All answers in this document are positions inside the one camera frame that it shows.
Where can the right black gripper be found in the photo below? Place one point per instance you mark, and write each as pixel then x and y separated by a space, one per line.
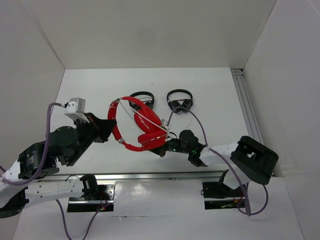
pixel 163 152

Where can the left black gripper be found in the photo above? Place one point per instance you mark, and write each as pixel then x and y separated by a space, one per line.
pixel 104 127

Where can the red over-ear headphones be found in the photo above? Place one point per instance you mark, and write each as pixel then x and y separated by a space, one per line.
pixel 146 119

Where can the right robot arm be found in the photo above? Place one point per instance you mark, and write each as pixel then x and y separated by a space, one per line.
pixel 247 160

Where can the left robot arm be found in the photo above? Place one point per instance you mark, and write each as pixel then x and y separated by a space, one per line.
pixel 14 198

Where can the black headphones right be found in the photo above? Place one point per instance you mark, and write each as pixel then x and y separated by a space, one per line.
pixel 180 105

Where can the black headphones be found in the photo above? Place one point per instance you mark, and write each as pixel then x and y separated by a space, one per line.
pixel 180 105
pixel 146 97

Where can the black headphones left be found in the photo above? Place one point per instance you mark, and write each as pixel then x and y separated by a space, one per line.
pixel 146 97

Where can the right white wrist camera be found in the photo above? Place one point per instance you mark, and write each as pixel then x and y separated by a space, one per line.
pixel 166 126

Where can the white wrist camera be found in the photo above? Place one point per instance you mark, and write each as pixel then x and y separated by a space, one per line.
pixel 75 109
pixel 166 126

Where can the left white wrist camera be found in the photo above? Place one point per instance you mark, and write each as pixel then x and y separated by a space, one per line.
pixel 75 109

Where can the aluminium table edge rail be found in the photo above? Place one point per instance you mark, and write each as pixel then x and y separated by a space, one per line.
pixel 157 176

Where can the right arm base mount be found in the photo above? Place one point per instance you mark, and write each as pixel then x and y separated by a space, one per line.
pixel 218 196

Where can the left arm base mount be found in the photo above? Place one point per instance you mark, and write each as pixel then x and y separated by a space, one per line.
pixel 103 200

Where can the aluminium side rail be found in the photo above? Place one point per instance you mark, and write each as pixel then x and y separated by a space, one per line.
pixel 246 105

